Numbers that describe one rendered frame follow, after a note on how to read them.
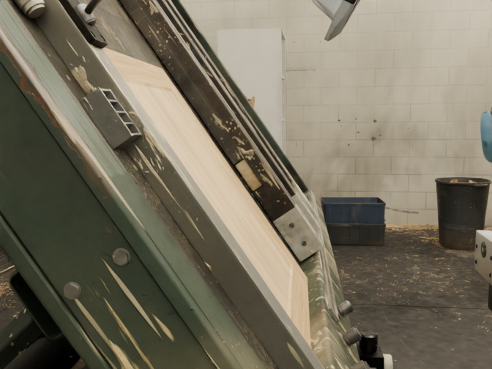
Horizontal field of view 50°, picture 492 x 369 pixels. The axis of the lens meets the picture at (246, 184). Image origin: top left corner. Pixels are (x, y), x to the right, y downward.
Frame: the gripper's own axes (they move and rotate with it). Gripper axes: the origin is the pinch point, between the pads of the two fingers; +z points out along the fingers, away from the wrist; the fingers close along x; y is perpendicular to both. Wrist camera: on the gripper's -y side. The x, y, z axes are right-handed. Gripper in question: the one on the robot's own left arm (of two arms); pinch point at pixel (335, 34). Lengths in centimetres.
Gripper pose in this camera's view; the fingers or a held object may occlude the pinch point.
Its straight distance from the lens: 73.3
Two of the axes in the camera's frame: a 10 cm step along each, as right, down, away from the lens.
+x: -1.6, 1.2, -9.8
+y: -8.7, -4.8, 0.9
